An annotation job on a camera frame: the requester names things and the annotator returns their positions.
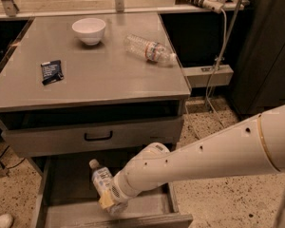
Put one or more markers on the black drawer handle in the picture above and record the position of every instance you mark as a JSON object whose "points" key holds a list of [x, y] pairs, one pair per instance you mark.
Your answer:
{"points": [[93, 137]]}

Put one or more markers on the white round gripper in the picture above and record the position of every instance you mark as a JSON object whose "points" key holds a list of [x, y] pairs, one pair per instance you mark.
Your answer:
{"points": [[118, 189]]}

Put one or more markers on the metal counter rail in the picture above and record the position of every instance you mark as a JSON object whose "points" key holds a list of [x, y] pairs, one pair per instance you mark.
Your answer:
{"points": [[85, 3]]}

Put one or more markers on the white sneaker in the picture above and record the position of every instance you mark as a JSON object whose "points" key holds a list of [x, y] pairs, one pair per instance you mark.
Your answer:
{"points": [[6, 221]]}

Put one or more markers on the dark blue snack packet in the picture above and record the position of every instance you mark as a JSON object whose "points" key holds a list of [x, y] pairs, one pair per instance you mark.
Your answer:
{"points": [[52, 72]]}

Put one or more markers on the clear crushed water bottle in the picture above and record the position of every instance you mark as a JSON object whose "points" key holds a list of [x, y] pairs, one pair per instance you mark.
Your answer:
{"points": [[152, 51]]}

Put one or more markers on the blue label plastic bottle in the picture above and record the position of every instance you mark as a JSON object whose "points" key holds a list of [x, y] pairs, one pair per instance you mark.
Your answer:
{"points": [[101, 179]]}

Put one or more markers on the open grey middle drawer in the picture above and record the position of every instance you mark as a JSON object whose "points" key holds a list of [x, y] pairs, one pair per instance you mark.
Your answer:
{"points": [[68, 199]]}

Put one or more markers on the grey drawer cabinet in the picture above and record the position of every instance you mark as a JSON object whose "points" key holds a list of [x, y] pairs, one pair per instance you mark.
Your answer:
{"points": [[102, 83]]}

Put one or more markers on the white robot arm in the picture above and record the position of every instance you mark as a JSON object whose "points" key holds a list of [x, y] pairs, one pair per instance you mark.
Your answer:
{"points": [[255, 146]]}

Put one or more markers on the white ceramic bowl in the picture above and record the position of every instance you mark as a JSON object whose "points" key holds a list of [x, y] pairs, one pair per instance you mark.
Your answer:
{"points": [[89, 30]]}

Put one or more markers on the grey upper drawer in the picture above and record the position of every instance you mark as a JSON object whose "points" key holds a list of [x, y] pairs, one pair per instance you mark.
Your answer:
{"points": [[47, 141]]}

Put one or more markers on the grey metal bracket box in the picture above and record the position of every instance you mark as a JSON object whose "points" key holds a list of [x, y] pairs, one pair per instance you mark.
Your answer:
{"points": [[203, 76]]}

